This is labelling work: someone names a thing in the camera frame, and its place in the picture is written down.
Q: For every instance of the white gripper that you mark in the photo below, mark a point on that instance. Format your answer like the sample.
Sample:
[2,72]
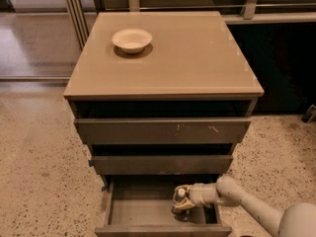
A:
[197,197]

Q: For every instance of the clear blue plastic bottle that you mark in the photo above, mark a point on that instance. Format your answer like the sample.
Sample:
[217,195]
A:
[178,198]

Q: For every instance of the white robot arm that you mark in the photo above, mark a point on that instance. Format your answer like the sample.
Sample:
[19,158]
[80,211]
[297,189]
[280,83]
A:
[298,220]

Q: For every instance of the bottom grey open drawer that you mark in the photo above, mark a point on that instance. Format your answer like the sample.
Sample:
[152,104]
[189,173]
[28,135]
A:
[142,208]

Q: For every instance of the middle grey drawer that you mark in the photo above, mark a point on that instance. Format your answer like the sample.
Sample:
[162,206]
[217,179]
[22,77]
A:
[161,165]

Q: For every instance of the grey drawer cabinet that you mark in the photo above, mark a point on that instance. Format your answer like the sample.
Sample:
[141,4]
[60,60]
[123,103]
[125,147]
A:
[192,69]

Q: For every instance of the top grey drawer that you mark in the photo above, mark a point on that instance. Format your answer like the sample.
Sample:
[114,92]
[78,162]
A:
[115,131]

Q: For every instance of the dark caster wheel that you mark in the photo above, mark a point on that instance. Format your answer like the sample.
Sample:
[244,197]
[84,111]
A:
[310,114]

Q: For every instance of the white ceramic bowl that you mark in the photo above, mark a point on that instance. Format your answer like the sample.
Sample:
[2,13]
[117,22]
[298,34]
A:
[132,40]

